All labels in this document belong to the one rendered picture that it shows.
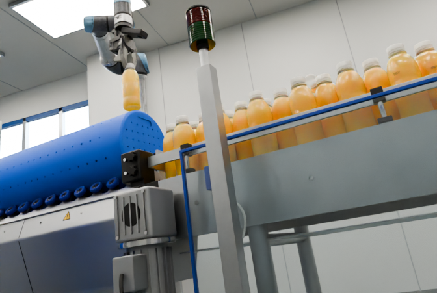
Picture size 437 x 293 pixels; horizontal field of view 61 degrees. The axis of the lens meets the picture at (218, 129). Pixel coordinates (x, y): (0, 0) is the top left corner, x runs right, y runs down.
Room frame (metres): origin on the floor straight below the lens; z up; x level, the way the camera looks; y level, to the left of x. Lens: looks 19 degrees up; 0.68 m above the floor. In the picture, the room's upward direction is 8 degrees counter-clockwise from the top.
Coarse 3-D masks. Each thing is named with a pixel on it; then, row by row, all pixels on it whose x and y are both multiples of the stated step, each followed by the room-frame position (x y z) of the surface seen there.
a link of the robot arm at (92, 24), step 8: (88, 16) 1.38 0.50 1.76; (96, 16) 1.38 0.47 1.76; (104, 16) 1.39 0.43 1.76; (88, 24) 1.38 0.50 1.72; (96, 24) 1.39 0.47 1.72; (104, 24) 1.39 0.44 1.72; (88, 32) 1.42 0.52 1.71; (96, 32) 1.43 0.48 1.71; (104, 32) 1.45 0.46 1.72; (96, 40) 1.50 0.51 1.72; (104, 40) 1.50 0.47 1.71; (104, 48) 1.56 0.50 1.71; (104, 56) 1.64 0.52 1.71; (112, 56) 1.66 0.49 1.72; (104, 64) 1.72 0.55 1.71; (112, 64) 1.72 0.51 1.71; (112, 72) 1.80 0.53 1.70; (120, 72) 1.80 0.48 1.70
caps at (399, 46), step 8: (392, 48) 0.79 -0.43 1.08; (400, 48) 0.78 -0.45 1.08; (416, 48) 0.80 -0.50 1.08; (344, 64) 0.83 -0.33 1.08; (368, 64) 0.85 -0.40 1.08; (296, 80) 0.89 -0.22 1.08; (304, 80) 0.89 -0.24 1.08; (320, 80) 0.90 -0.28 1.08; (280, 88) 0.94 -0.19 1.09; (248, 96) 0.95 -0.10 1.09; (256, 96) 0.94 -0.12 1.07; (240, 104) 0.99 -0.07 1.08
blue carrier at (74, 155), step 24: (120, 120) 1.19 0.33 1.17; (144, 120) 1.30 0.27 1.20; (48, 144) 1.35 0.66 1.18; (72, 144) 1.27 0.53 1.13; (96, 144) 1.21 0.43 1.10; (120, 144) 1.17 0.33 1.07; (144, 144) 1.28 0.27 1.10; (0, 168) 1.44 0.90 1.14; (24, 168) 1.37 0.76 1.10; (48, 168) 1.31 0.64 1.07; (72, 168) 1.27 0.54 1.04; (96, 168) 1.24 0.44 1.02; (120, 168) 1.21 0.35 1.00; (0, 192) 1.44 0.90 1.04; (24, 192) 1.40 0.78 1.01; (48, 192) 1.37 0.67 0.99; (72, 192) 1.35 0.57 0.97
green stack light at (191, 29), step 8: (192, 24) 0.75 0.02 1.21; (200, 24) 0.75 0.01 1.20; (208, 24) 0.76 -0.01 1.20; (192, 32) 0.76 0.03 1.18; (200, 32) 0.75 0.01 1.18; (208, 32) 0.76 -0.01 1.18; (192, 40) 0.76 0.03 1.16; (200, 40) 0.76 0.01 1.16; (208, 40) 0.76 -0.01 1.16; (192, 48) 0.79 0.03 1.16
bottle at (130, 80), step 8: (128, 72) 1.29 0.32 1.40; (136, 72) 1.31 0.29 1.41; (128, 80) 1.28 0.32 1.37; (136, 80) 1.30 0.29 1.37; (128, 88) 1.28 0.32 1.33; (136, 88) 1.29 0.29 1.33; (128, 96) 1.28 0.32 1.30; (136, 96) 1.29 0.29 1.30; (128, 104) 1.28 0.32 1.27; (136, 104) 1.29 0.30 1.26
